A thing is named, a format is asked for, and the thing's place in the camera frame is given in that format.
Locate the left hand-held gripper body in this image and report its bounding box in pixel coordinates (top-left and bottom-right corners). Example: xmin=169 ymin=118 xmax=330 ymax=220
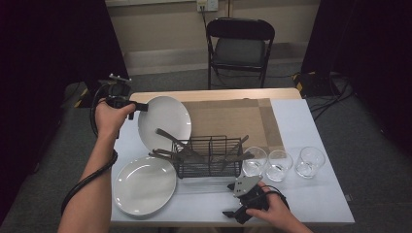
xmin=96 ymin=73 xmax=139 ymax=111

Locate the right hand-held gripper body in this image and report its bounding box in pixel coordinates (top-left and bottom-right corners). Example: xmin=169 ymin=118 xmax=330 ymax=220
xmin=232 ymin=175 xmax=270 ymax=212

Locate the black wire cutlery basket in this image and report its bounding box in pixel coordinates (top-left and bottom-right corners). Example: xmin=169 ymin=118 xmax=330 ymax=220
xmin=171 ymin=135 xmax=245 ymax=180

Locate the white round plate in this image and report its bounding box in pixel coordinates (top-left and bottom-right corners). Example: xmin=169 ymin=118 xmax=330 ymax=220
xmin=113 ymin=155 xmax=178 ymax=217
xmin=137 ymin=95 xmax=192 ymax=153

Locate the clear drinking glass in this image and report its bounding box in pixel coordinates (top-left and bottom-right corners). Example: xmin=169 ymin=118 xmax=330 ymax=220
xmin=294 ymin=146 xmax=326 ymax=180
xmin=241 ymin=146 xmax=269 ymax=178
xmin=265 ymin=149 xmax=294 ymax=183

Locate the person's left hand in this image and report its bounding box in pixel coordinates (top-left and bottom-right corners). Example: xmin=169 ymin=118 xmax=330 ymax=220
xmin=94 ymin=100 xmax=137 ymax=141

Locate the person's right hand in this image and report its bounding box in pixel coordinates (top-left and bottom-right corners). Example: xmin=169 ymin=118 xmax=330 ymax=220
xmin=245 ymin=182 xmax=292 ymax=228

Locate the black stand base yellow striped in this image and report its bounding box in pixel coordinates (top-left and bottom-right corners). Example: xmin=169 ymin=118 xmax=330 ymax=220
xmin=73 ymin=81 xmax=110 ymax=110

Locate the brown woven placemat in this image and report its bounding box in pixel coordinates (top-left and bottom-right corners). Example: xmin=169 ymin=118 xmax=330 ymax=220
xmin=181 ymin=97 xmax=286 ymax=153

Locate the black curtain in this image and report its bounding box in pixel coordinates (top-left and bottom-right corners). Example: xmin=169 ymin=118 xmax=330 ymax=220
xmin=0 ymin=0 xmax=130 ymax=224
xmin=300 ymin=0 xmax=412 ymax=156

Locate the black folding chair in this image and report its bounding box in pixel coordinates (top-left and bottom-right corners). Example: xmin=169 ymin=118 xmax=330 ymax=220
xmin=206 ymin=17 xmax=276 ymax=90

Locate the black box yellow striped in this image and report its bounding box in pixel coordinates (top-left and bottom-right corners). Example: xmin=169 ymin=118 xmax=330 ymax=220
xmin=292 ymin=71 xmax=341 ymax=99

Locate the right hand-held gripper black cable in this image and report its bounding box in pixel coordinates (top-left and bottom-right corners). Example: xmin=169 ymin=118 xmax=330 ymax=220
xmin=258 ymin=184 xmax=291 ymax=212

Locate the hand-held gripper black cable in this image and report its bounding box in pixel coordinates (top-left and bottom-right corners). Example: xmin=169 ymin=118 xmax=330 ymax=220
xmin=258 ymin=184 xmax=291 ymax=212
xmin=60 ymin=83 xmax=120 ymax=216

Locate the left hand-held gripper black cable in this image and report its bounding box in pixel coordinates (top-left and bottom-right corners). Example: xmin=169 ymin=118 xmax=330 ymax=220
xmin=60 ymin=83 xmax=120 ymax=216

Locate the black power cord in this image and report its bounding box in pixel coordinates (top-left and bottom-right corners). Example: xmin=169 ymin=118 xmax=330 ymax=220
xmin=198 ymin=3 xmax=210 ymax=32

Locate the black floor cable bundle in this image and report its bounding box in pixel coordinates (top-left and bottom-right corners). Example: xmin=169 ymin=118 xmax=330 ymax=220
xmin=307 ymin=72 xmax=356 ymax=121

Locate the white wall outlet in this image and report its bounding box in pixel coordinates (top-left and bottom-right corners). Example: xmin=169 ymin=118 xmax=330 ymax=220
xmin=196 ymin=0 xmax=220 ymax=13

